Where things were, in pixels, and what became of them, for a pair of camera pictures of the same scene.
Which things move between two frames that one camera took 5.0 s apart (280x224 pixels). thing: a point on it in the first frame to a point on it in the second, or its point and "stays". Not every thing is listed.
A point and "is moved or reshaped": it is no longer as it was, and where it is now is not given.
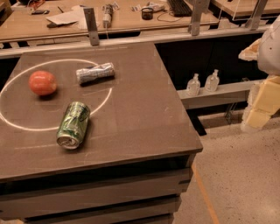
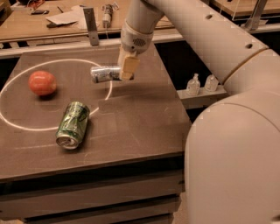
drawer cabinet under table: [145, 192] stays
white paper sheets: [76, 14] stays
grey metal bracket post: [92, 26] stays
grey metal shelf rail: [226, 94] stays
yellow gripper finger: [250, 52] to [133, 40]
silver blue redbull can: [98, 73] is moved or reshaped
